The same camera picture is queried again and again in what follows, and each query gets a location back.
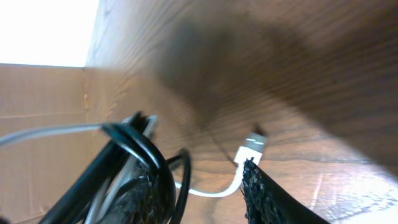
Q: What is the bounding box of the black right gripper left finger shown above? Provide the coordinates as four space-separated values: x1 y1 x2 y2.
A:
102 162 174 224

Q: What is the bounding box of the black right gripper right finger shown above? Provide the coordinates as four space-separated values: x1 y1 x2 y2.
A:
241 159 329 224

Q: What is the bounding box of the white usb cable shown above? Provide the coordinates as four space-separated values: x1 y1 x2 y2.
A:
0 114 269 224

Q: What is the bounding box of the thin black cable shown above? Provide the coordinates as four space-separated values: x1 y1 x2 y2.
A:
37 111 192 224

